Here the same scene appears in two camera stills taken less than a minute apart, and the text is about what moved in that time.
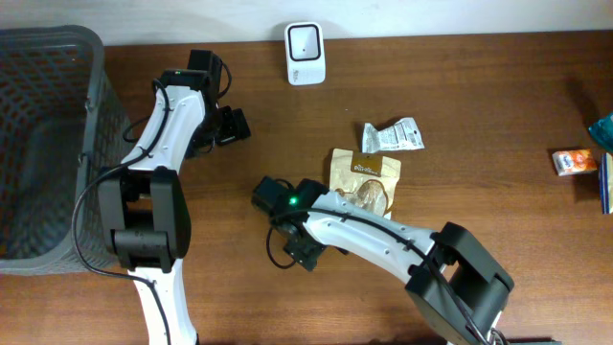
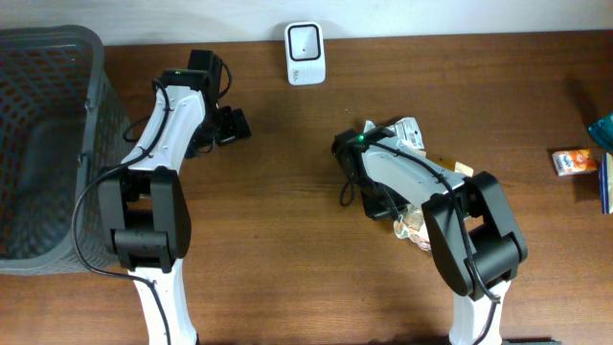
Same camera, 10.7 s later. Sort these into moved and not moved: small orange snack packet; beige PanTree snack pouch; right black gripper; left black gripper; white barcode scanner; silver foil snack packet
Moved: right black gripper; beige PanTree snack pouch
Not moved: silver foil snack packet; white barcode scanner; small orange snack packet; left black gripper
